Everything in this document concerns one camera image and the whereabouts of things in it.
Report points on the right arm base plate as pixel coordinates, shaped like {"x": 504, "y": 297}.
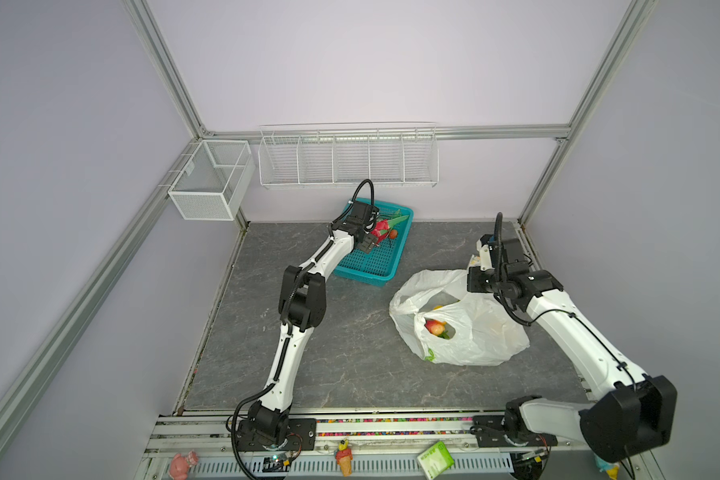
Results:
{"x": 492, "y": 430}

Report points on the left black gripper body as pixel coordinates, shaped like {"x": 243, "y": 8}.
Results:
{"x": 368, "y": 243}

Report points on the white wire shelf rack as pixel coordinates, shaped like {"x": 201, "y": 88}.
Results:
{"x": 333, "y": 155}

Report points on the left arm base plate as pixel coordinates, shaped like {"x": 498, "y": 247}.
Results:
{"x": 292, "y": 435}

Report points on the pink toy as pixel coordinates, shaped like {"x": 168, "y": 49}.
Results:
{"x": 181, "y": 465}

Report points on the white plastic bag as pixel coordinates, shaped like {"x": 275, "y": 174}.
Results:
{"x": 481, "y": 333}

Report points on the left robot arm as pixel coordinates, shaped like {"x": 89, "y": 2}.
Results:
{"x": 302, "y": 307}

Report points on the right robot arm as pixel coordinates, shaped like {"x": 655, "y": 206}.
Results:
{"x": 630, "y": 412}

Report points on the fake peach with leaves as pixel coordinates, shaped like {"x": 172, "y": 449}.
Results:
{"x": 437, "y": 328}

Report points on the fake red dragon fruit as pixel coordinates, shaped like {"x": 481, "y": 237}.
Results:
{"x": 384, "y": 227}

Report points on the green white box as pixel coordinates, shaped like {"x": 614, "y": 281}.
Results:
{"x": 435, "y": 460}

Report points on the teal plastic basket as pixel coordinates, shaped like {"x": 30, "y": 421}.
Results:
{"x": 380, "y": 264}

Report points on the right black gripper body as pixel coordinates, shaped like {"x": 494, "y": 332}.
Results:
{"x": 484, "y": 282}

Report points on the white mesh wall basket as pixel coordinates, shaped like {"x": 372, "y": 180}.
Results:
{"x": 213, "y": 181}

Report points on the toy ice cream cone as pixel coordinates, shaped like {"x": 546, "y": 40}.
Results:
{"x": 344, "y": 457}

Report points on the blue toy ice cream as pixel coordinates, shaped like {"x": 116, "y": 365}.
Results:
{"x": 610, "y": 469}

